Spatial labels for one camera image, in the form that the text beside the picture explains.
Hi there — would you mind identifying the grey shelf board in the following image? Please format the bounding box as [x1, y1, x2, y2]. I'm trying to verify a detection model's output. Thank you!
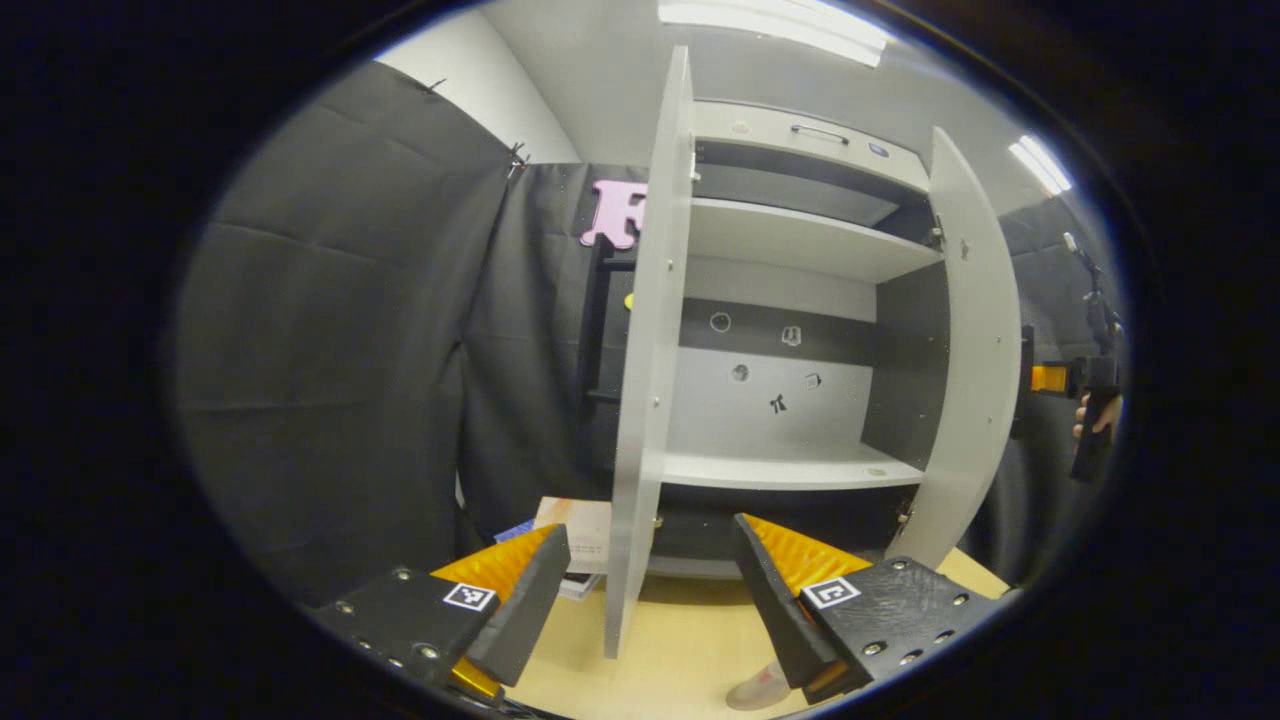
[688, 197, 946, 284]
[660, 443, 926, 493]

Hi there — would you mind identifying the person's pale shoe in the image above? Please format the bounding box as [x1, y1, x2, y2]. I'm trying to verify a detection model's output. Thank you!
[725, 660, 796, 712]

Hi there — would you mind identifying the pale printed box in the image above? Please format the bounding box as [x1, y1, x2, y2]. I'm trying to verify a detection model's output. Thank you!
[495, 497, 613, 601]

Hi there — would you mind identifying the grey cabinet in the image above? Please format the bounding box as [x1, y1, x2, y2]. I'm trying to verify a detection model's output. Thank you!
[650, 98, 951, 581]

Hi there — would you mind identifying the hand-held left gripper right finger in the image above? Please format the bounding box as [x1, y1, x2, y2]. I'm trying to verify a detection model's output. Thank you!
[733, 513, 1011, 706]

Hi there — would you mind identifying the grey cabinet drawer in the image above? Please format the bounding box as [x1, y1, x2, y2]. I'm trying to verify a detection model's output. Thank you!
[690, 100, 933, 196]

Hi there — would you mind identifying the black backdrop cloth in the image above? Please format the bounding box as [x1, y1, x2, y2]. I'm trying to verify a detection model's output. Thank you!
[172, 60, 1126, 606]

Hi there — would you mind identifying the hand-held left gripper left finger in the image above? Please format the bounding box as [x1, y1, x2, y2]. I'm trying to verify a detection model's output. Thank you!
[310, 522, 572, 701]

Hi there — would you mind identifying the ceiling light panel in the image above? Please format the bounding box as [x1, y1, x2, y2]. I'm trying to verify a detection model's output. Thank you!
[1007, 134, 1074, 197]
[657, 0, 891, 68]

